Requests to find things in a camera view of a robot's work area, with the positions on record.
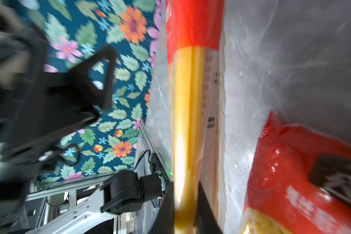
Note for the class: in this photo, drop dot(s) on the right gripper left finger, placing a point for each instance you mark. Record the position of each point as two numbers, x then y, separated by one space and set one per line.
164 223

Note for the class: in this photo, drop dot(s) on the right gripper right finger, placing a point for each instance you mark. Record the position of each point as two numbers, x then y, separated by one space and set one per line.
206 222

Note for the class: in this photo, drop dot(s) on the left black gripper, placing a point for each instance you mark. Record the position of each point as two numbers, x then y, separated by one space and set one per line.
39 108

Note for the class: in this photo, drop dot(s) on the red spaghetti package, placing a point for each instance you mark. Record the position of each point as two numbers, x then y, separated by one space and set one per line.
193 31

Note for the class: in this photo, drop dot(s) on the red macaroni bag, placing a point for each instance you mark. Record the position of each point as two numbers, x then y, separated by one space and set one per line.
300 182

